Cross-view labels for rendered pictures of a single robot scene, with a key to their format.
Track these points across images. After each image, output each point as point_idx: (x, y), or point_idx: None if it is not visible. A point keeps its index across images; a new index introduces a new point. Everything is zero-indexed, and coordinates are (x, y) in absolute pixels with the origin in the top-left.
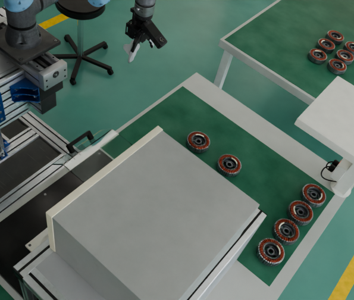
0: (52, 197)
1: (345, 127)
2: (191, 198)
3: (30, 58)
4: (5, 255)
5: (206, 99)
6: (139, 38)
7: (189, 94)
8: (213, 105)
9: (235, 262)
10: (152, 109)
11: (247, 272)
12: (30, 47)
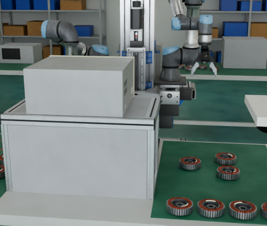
0: None
1: None
2: (99, 64)
3: (160, 83)
4: None
5: None
6: (197, 57)
7: (263, 148)
8: None
9: (150, 199)
10: (222, 143)
11: (148, 206)
12: (166, 80)
